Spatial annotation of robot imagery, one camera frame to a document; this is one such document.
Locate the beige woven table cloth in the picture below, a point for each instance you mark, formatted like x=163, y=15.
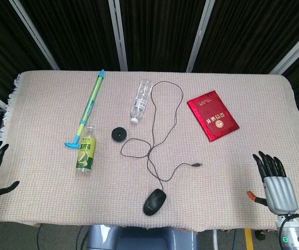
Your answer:
x=47, y=182

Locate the green blue toy water pump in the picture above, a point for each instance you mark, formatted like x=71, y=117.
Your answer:
x=93, y=91

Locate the grey blue robot torso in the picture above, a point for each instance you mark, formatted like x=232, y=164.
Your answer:
x=138, y=235

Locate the black computer mouse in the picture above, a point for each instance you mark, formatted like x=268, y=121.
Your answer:
x=154, y=203

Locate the black tape roll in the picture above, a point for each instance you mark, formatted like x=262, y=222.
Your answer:
x=114, y=137

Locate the red certificate booklet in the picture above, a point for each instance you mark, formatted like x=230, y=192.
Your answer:
x=211, y=114

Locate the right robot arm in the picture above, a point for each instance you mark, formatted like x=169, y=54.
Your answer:
x=291, y=234

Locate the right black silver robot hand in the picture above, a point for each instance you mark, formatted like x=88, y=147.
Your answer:
x=279, y=192

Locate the clear plastic water bottle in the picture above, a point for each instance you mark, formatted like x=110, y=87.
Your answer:
x=141, y=101

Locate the green label tea bottle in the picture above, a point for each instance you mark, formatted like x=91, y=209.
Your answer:
x=86, y=153

